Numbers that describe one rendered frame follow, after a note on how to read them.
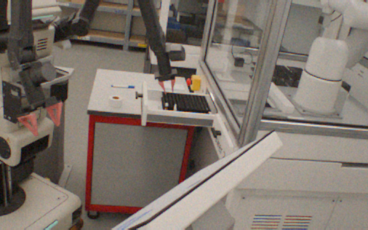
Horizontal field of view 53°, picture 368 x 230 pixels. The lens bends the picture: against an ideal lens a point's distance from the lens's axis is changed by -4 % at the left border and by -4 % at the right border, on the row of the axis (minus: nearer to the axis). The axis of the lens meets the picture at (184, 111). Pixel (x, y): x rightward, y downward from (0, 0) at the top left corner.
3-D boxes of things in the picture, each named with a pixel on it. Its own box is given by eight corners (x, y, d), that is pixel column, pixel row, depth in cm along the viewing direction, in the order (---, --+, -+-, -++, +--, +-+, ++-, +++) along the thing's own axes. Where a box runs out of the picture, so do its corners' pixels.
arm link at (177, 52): (155, 33, 163) (150, 46, 158) (180, 30, 160) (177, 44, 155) (162, 53, 172) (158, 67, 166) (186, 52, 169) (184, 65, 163)
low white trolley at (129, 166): (82, 223, 223) (86, 109, 192) (91, 165, 278) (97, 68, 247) (177, 228, 233) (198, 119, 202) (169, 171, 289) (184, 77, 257)
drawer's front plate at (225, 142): (223, 169, 149) (229, 145, 145) (210, 134, 175) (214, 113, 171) (228, 170, 150) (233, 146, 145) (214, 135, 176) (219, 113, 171)
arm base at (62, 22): (65, 20, 168) (46, 24, 158) (77, 12, 163) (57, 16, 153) (73, 38, 169) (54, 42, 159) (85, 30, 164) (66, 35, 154)
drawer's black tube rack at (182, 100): (162, 119, 178) (164, 106, 175) (160, 102, 194) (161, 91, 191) (209, 122, 182) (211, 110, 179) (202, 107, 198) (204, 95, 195)
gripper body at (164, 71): (154, 76, 173) (151, 60, 170) (177, 72, 174) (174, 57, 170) (155, 81, 168) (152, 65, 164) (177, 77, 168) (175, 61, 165)
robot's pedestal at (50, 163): (18, 186, 243) (13, 78, 211) (31, 161, 270) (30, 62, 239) (63, 191, 246) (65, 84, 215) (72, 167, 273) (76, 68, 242)
